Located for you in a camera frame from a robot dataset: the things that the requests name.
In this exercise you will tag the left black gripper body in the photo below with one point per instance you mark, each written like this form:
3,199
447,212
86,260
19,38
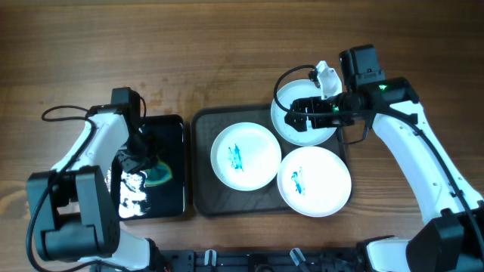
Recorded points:
141,150

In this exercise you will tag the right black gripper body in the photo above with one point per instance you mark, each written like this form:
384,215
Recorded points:
336,104

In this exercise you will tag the green yellow sponge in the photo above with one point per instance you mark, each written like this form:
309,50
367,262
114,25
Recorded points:
158,174

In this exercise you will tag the white plate back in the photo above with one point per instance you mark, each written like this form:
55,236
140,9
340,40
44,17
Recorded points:
300,88

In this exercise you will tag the white plate stained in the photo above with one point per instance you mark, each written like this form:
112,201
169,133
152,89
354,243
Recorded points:
245,156
314,181

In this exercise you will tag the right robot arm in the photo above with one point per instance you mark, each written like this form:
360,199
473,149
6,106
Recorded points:
452,238

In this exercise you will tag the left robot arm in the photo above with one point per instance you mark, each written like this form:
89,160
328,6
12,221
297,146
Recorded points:
72,217

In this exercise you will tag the black water tray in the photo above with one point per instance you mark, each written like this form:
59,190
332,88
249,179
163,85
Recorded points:
131,198

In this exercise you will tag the dark brown serving tray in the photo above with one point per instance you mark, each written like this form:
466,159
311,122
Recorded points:
212,198

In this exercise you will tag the white plate front stained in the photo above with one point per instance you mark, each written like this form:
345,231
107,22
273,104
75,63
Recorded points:
314,181

